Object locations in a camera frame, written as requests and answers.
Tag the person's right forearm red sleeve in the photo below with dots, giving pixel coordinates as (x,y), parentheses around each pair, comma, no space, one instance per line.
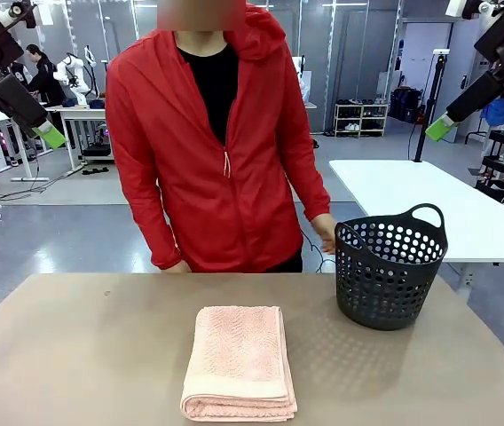
(159,239)

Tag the white plastic bag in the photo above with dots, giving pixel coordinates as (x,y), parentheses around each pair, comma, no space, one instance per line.
(304,84)

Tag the person in red hooded jacket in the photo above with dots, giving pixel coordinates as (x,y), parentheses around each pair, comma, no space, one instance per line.
(212,199)

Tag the black tripod pole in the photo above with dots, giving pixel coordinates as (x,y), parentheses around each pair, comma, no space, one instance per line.
(431,89)

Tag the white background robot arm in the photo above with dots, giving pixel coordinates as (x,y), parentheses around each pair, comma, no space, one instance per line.
(76,75)

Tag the person's left hand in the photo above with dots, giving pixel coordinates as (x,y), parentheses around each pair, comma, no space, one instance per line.
(326,231)

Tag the black perforated plastic basket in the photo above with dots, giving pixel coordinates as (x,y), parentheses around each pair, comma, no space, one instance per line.
(380,323)

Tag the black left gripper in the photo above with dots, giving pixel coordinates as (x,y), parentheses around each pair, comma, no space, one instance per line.
(17,104)

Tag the dark suitcase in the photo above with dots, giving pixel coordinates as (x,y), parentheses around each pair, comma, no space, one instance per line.
(405,104)

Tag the light shoe rack with shoes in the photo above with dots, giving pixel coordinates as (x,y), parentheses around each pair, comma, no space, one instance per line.
(362,119)

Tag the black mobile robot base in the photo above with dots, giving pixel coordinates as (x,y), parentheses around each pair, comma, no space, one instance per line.
(96,148)

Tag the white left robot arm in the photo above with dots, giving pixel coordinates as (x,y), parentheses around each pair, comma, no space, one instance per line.
(5,9)

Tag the pink textured towel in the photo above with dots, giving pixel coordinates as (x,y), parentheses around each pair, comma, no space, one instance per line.
(234,355)

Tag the person in black clothes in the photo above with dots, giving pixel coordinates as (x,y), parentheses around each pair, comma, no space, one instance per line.
(48,80)

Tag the grey open door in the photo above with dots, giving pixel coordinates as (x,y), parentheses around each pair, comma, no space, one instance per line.
(456,53)

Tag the black item on floor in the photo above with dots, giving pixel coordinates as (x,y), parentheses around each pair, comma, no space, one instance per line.
(94,170)

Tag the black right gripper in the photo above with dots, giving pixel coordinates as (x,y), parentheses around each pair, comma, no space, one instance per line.
(478,95)

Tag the white rectangular table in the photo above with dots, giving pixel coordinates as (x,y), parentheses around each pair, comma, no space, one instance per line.
(411,186)

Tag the person's left forearm red sleeve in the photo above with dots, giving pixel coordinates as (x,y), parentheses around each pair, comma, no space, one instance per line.
(312,195)

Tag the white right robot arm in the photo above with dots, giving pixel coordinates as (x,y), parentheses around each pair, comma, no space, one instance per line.
(456,6)

